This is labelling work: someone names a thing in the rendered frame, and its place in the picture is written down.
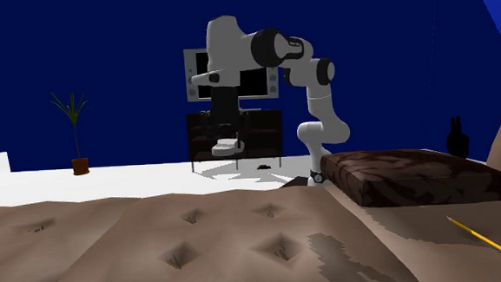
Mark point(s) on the small black floor object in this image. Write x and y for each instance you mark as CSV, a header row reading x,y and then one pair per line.
x,y
263,167

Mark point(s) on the dark television stand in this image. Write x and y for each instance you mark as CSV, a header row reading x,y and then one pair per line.
x,y
263,133

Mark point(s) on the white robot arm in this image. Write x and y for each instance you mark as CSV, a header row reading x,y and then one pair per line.
x,y
321,112

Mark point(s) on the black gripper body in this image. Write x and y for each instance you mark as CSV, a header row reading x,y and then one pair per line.
x,y
225,107

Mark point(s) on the potted green plant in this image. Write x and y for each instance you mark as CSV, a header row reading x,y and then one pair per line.
x,y
75,123

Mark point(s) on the yellow pencil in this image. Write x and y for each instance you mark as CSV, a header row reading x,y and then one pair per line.
x,y
483,239

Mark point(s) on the white flat object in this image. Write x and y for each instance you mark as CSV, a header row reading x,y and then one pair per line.
x,y
227,148

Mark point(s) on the television with grey frame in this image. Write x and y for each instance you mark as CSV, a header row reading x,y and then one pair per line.
x,y
256,83

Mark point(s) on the dark brown cushion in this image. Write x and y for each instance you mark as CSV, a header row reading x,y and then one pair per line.
x,y
408,176

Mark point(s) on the brown tufted sofa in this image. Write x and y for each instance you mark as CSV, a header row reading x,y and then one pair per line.
x,y
111,248

